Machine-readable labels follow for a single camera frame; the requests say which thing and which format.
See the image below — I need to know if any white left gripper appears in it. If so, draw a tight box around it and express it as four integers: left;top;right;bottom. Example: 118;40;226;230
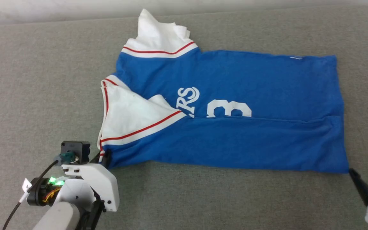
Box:
62;149;120;212

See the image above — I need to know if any blue jersey with white sleeves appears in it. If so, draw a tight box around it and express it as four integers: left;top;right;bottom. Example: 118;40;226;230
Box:
97;9;350;174

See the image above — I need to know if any grey fabric sofa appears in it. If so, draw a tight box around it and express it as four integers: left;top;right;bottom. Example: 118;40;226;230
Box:
0;5;368;230

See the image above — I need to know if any white cable tag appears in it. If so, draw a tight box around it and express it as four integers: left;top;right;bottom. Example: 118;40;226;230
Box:
19;178;33;203

